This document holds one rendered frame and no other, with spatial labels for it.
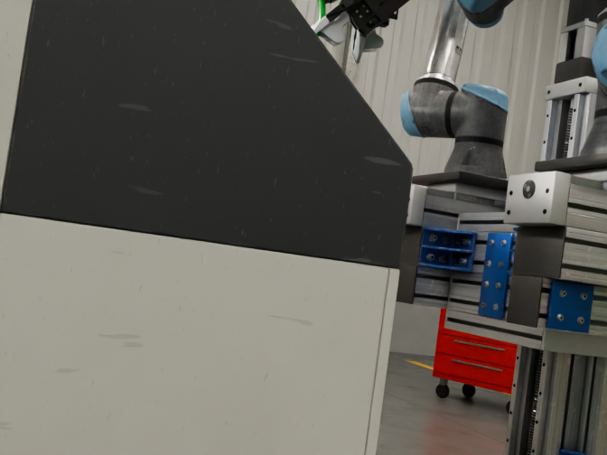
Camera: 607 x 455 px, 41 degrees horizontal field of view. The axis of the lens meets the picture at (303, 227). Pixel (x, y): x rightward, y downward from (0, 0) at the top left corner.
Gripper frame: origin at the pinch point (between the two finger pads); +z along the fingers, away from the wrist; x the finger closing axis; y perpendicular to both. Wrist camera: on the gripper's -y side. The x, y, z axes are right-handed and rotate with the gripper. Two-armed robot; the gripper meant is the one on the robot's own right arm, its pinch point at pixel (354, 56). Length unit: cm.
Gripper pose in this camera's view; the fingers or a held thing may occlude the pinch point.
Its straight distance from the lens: 175.4
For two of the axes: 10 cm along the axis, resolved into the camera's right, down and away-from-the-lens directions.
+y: 9.5, 1.4, 2.7
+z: -1.3, 9.9, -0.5
